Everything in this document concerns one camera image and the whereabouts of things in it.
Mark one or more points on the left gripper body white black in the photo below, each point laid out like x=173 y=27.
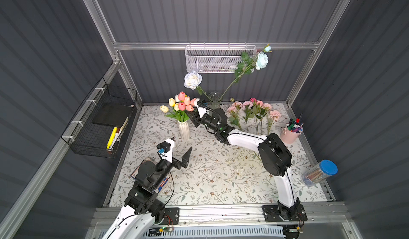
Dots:
x=176 y=162

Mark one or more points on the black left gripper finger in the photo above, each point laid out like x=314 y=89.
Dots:
x=178 y=164
x=170 y=144

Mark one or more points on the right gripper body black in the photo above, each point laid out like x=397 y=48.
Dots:
x=198 y=116

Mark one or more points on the pink carnation stem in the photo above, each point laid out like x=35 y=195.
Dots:
x=247 y=108

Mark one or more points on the hot pink rose stem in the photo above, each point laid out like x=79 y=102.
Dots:
x=254 y=109

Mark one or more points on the large pink rose stem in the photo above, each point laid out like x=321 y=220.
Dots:
x=263 y=110

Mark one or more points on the pale pink rose stem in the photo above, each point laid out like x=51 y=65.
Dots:
x=272 y=117

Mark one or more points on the pink peony stem with bud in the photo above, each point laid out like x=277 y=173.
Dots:
x=234 y=112

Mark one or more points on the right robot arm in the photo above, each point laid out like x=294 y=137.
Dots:
x=275 y=156

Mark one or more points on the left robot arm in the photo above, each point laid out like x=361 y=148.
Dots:
x=141 y=208

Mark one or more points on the clear ribbed glass vase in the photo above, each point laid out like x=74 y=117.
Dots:
x=215 y=99

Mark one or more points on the white ribbed ceramic vase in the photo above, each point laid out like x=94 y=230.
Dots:
x=184 y=130

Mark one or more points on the tulip bouquet pink and yellow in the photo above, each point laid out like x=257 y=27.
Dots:
x=178 y=106

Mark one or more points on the white rose stem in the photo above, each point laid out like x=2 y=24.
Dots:
x=192 y=81

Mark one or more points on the blue illustrated book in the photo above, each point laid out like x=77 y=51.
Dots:
x=152 y=176

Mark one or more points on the yellow marker in basket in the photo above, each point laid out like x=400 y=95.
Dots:
x=112 y=137

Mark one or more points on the black notebook in basket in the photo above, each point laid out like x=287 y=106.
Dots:
x=112 y=114

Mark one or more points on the light blue rose stem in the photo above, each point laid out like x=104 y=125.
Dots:
x=248 y=65

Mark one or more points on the pink pen bucket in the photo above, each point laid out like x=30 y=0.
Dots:
x=292 y=130

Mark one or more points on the clear jar blue lid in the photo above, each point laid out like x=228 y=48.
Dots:
x=319 y=172

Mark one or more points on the white mesh wall basket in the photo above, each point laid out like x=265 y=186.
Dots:
x=216 y=58

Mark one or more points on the black wire wall basket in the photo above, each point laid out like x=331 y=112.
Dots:
x=99 y=126

